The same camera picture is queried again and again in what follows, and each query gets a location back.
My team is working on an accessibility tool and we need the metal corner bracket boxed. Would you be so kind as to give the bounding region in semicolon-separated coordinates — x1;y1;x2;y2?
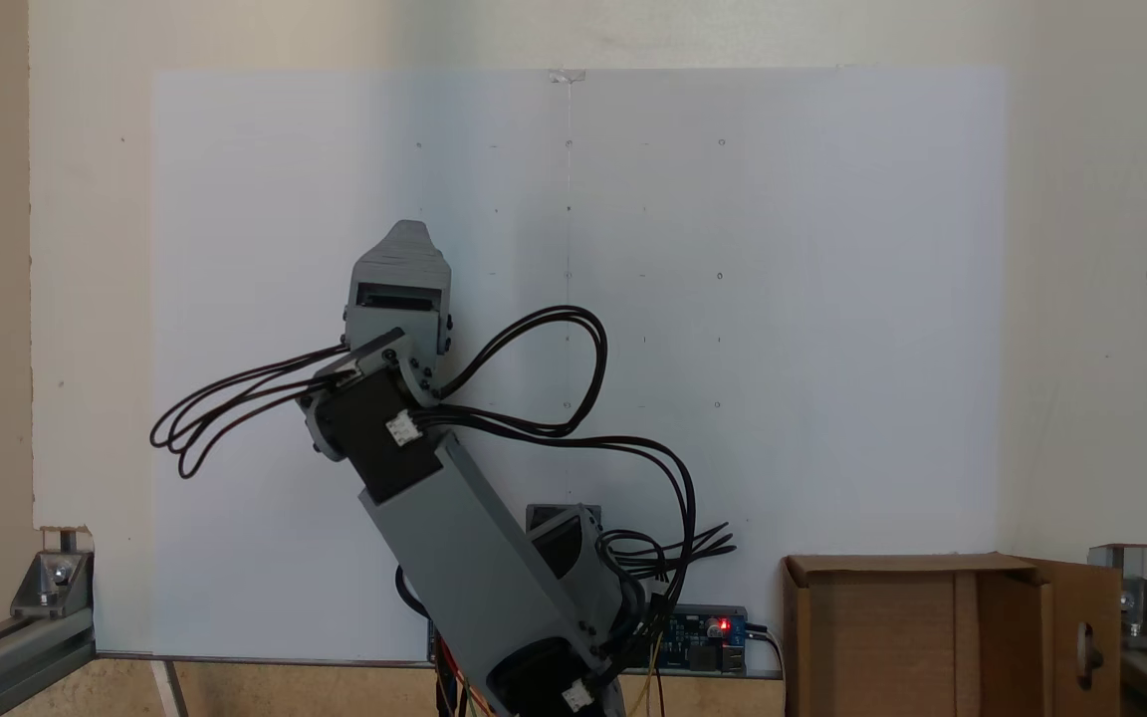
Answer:
11;528;96;619
1089;545;1147;651

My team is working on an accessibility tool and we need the white board cable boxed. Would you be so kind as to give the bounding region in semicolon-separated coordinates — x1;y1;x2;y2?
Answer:
745;622;786;681

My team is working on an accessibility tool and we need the coloured jumper wire bundle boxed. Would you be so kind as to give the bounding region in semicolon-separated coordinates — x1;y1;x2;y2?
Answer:
434;637;483;717

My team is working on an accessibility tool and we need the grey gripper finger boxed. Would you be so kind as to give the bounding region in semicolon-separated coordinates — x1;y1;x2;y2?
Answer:
353;220;453;291

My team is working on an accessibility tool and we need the brown cardboard box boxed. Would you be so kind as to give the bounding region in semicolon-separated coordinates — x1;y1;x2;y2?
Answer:
783;553;1124;717

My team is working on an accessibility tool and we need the blue circuit board red LED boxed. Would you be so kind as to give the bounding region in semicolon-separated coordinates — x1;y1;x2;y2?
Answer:
648;604;748;674

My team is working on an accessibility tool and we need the black servo cable bundle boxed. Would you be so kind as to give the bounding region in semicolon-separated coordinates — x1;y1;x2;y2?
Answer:
149;343;351;480
432;306;738;638

